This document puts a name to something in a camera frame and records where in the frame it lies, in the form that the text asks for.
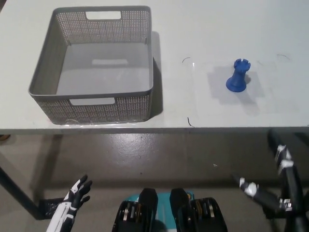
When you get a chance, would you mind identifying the right black ribbed body block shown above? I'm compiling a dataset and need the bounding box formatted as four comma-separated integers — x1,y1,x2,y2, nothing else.
170,187,229,232

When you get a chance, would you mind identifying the grey perforated plastic basket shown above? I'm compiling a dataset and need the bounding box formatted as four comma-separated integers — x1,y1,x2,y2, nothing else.
28,5,155,125

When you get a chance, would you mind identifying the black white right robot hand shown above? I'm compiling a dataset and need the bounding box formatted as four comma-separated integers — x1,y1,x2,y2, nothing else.
231,129,309,232

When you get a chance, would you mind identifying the grey tape patch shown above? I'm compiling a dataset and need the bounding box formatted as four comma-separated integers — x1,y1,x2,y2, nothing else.
208,65,261,107

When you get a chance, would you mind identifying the left black ribbed body block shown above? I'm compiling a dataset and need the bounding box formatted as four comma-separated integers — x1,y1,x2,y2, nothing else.
112,187,159,232

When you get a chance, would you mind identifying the blue rook chess piece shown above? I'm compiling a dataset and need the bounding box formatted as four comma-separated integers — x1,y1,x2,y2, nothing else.
225,58,251,93

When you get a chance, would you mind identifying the black perforated foot plate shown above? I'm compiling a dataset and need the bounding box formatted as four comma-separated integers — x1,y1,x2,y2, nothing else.
39,198,66,219

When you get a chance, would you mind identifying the black table leg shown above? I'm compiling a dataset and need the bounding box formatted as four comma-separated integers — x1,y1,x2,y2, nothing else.
0,153,41,220

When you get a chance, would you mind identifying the black ribbed body block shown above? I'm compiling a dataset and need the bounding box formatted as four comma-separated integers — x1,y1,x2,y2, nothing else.
170,187,229,232
112,187,159,232

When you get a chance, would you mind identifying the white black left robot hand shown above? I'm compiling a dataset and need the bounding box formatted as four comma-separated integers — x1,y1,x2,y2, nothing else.
47,175,93,232

